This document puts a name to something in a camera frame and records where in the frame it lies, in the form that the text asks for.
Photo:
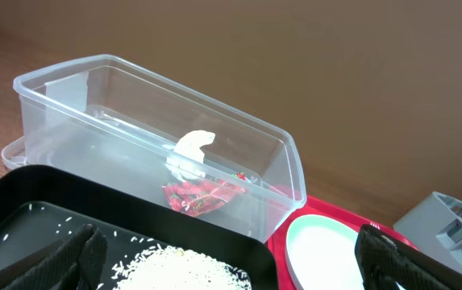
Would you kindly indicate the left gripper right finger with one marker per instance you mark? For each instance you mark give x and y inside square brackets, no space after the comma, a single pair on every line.
[386,263]

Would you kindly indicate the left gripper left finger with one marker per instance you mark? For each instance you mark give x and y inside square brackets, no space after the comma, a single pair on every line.
[75,262]

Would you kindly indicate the light blue plate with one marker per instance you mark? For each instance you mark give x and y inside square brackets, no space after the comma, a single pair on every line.
[320,254]

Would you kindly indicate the white rice pile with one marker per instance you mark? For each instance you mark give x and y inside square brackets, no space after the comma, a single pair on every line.
[171,268]

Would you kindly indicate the red snack wrapper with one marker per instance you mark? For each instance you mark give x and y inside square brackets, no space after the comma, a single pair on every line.
[197,197]

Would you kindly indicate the white tissue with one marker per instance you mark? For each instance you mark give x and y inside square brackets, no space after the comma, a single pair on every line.
[189,146]

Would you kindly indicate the grey dishwasher rack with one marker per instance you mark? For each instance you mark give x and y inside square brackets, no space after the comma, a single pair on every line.
[434,226]

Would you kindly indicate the black plastic tray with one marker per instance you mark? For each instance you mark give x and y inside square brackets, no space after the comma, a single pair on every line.
[40,205]

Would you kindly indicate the red serving tray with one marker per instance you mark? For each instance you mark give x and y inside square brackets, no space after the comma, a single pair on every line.
[276,243]

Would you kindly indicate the clear plastic bin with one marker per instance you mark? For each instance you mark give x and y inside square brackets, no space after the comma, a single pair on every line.
[115,123]

